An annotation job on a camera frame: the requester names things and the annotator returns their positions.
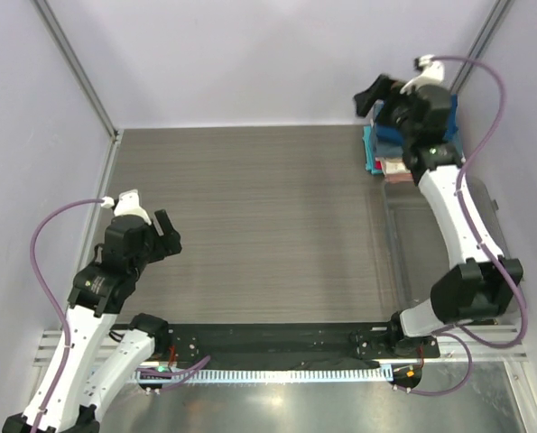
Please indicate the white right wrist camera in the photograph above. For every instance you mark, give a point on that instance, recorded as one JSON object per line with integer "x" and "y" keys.
{"x": 430, "y": 72}

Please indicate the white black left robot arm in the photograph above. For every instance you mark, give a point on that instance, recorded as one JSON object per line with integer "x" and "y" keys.
{"x": 73, "y": 397}

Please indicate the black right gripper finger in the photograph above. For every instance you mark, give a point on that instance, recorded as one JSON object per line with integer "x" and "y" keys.
{"x": 384, "y": 85}
{"x": 365, "y": 100}

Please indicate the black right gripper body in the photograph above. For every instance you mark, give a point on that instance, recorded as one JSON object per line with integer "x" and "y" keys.
{"x": 399, "y": 111}

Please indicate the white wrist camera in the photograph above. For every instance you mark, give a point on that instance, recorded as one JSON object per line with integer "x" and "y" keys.
{"x": 128, "y": 203}
{"x": 430, "y": 72}

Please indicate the right aluminium frame post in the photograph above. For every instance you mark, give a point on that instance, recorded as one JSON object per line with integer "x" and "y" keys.
{"x": 485, "y": 35}

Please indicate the left aluminium frame post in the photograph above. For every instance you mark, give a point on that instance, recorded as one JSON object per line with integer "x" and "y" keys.
{"x": 60, "y": 38}

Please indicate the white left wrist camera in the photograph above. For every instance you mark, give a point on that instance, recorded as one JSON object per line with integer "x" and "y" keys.
{"x": 128, "y": 203}

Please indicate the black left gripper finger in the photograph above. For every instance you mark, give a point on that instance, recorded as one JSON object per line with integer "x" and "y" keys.
{"x": 172, "y": 244}
{"x": 164, "y": 222}

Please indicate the cream folded t-shirt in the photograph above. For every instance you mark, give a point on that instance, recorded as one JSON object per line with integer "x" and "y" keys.
{"x": 391, "y": 165}

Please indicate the white slotted cable duct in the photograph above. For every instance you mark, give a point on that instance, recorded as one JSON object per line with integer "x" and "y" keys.
{"x": 383, "y": 373}

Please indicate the turquoise folded t-shirt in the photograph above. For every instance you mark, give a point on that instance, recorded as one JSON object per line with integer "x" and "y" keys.
{"x": 370, "y": 158}

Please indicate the pink folded t-shirt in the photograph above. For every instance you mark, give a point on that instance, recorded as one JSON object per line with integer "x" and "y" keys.
{"x": 398, "y": 177}

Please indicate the clear plastic bin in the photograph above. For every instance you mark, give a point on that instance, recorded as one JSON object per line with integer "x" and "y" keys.
{"x": 416, "y": 248}

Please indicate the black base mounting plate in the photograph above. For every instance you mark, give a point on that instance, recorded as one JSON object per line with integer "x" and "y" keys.
{"x": 296, "y": 346}

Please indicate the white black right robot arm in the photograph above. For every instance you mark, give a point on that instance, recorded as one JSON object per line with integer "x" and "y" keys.
{"x": 481, "y": 282}

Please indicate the aluminium frame post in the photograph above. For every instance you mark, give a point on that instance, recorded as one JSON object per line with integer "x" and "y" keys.
{"x": 60, "y": 38}
{"x": 485, "y": 35}

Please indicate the blue printed t-shirt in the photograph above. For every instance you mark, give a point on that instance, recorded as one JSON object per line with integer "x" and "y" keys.
{"x": 392, "y": 136}

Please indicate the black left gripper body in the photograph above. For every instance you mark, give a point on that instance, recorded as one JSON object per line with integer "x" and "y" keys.
{"x": 152, "y": 252}

